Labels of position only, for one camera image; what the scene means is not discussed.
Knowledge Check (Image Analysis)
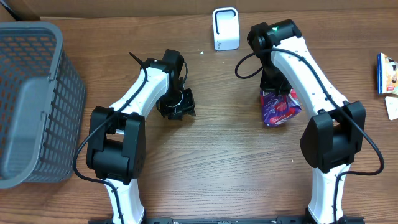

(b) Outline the grey plastic mesh basket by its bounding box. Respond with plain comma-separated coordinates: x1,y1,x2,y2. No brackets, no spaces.
1,22,86,189

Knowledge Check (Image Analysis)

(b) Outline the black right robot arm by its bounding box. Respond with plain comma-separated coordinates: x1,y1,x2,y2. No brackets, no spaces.
247,19,366,223

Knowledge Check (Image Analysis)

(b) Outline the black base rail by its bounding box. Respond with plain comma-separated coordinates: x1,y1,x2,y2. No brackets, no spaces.
88,215,365,224

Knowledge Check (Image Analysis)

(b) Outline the pink purple sanitary pad pack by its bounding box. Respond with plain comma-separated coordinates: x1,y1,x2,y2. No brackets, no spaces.
261,90,302,127

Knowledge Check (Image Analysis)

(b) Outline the yellow blue snack bag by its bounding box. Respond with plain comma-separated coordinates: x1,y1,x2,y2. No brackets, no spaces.
376,53,397,95

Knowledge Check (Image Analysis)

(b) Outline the white barcode scanner stand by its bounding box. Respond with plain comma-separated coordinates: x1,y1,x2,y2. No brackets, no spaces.
212,7,240,51

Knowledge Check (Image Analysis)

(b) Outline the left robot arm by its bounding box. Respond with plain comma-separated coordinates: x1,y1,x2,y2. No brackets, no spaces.
85,49,195,223

